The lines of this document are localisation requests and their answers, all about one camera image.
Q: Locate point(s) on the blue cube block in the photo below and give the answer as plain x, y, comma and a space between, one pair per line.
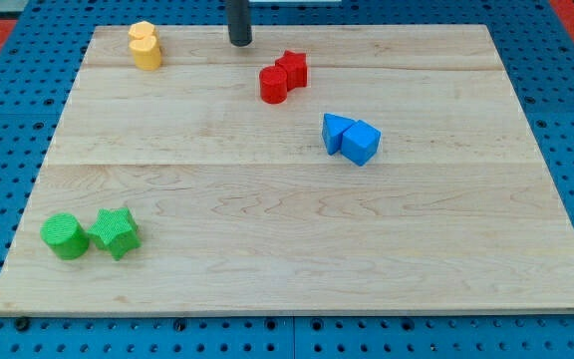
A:
360, 142

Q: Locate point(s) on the wooden board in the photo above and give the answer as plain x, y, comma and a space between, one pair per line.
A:
241, 211

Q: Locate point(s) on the blue triangle block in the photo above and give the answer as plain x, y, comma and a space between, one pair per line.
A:
333, 128

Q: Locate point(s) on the red cylinder block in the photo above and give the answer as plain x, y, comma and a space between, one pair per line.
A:
273, 85

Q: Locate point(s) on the red star block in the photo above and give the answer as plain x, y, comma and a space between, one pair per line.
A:
296, 68

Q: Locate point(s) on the green star block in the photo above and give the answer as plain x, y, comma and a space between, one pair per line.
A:
115, 231

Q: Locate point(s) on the yellow heart block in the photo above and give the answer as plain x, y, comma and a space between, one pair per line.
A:
146, 53

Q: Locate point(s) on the yellow hexagon block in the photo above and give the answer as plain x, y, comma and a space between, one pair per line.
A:
141, 30

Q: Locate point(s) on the green cylinder block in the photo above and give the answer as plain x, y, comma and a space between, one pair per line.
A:
64, 235

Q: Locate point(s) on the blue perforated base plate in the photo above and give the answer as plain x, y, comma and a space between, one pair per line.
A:
40, 61

